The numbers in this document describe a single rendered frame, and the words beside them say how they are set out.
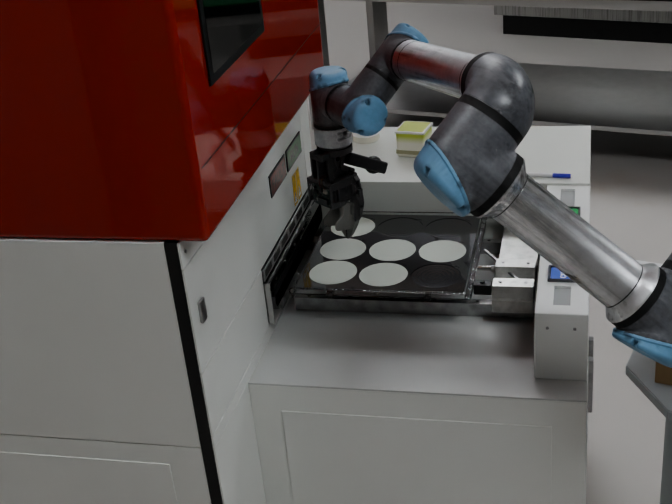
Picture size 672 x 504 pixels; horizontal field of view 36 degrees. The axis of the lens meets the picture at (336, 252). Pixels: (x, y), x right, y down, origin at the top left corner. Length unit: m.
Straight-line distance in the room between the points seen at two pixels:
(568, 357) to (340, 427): 0.45
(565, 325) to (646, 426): 1.37
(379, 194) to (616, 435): 1.15
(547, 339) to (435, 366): 0.23
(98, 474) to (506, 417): 0.75
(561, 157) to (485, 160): 0.94
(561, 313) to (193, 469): 0.70
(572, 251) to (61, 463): 0.99
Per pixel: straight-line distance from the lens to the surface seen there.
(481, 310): 2.14
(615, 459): 3.10
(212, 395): 1.82
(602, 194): 4.62
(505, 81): 1.60
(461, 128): 1.58
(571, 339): 1.91
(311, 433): 2.03
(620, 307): 1.68
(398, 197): 2.42
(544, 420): 1.94
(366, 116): 1.91
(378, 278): 2.14
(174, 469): 1.92
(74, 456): 1.98
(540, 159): 2.49
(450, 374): 1.97
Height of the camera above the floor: 1.93
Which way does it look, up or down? 27 degrees down
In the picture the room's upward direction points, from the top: 6 degrees counter-clockwise
